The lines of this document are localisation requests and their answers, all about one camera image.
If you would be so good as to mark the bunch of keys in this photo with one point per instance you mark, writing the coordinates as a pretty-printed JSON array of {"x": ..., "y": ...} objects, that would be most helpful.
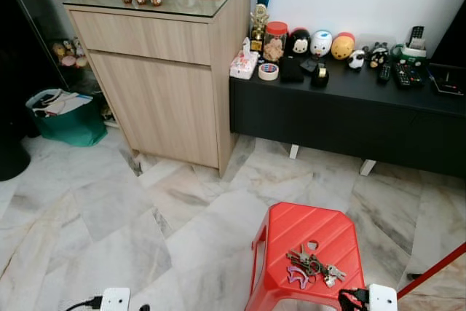
[{"x": 312, "y": 264}]

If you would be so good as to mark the flat black device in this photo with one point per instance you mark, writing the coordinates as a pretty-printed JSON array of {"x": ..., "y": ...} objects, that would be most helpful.
[{"x": 445, "y": 80}]

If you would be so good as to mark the black remote coloured buttons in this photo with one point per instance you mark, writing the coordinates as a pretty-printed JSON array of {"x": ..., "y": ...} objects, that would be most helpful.
[{"x": 403, "y": 76}]

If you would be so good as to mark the black television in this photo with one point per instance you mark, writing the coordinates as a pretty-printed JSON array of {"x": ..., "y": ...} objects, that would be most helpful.
[{"x": 453, "y": 34}]

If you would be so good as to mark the slim black remote control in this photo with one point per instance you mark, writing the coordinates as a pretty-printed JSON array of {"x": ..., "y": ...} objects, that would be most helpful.
[{"x": 384, "y": 73}]

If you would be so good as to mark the black low console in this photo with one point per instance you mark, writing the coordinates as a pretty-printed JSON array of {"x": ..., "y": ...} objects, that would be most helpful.
[{"x": 349, "y": 118}]

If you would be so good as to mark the small black figurine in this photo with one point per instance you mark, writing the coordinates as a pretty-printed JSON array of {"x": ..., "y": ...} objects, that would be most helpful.
[{"x": 378, "y": 54}]

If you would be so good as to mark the small white panda figurine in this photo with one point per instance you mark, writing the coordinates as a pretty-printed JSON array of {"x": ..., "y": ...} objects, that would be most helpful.
[{"x": 356, "y": 59}]

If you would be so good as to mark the red edged marble panel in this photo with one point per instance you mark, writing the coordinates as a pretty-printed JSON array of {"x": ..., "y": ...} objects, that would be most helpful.
[{"x": 440, "y": 285}]

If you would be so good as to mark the yellow round toy head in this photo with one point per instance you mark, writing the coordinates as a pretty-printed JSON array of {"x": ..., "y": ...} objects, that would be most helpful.
[{"x": 343, "y": 47}]

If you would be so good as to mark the black tape dispenser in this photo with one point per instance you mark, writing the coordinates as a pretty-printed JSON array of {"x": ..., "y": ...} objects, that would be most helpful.
[{"x": 320, "y": 75}]

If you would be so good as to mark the white round toy head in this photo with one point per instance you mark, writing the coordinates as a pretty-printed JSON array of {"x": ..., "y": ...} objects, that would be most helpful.
[{"x": 321, "y": 43}]

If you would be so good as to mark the red plastic stool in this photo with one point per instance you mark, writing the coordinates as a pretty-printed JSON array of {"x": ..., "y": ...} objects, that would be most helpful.
[{"x": 306, "y": 223}]

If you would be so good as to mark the black pouch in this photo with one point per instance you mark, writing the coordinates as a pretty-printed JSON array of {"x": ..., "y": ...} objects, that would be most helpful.
[{"x": 292, "y": 71}]

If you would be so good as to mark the black round toy head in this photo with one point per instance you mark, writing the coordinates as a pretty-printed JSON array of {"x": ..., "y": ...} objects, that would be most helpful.
[{"x": 298, "y": 41}]

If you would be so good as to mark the white tape roll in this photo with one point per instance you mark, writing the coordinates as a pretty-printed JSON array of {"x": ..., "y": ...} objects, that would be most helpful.
[{"x": 268, "y": 72}]

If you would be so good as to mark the red lid snack jar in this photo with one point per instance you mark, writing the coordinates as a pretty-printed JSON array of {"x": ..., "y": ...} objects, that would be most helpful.
[{"x": 275, "y": 45}]

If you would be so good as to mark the pink white tissue box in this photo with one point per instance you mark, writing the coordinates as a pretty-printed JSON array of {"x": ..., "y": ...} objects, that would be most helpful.
[{"x": 243, "y": 67}]

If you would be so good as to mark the gold trophy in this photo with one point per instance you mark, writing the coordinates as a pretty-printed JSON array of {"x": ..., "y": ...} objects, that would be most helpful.
[{"x": 259, "y": 23}]

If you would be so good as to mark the light wood cabinet glass top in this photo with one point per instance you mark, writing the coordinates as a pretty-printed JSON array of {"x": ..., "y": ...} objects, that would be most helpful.
[{"x": 156, "y": 100}]

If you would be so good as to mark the green bag with papers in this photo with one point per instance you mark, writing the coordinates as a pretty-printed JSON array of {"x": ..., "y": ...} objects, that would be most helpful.
[{"x": 73, "y": 127}]

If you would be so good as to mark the dark glass display shelf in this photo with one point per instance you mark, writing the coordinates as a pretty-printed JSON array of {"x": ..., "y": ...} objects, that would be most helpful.
[{"x": 44, "y": 27}]

